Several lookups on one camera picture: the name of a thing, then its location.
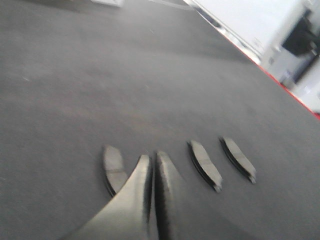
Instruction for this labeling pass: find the grey brake pad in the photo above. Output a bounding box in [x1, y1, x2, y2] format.
[188, 140, 223, 193]
[102, 145, 129, 197]
[219, 136, 257, 184]

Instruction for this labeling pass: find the white flat box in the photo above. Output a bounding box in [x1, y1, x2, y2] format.
[91, 0, 124, 8]

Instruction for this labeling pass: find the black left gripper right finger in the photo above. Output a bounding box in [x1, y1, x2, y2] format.
[154, 151, 195, 240]

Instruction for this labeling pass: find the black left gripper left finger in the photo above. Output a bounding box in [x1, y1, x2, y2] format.
[62, 154, 152, 240]

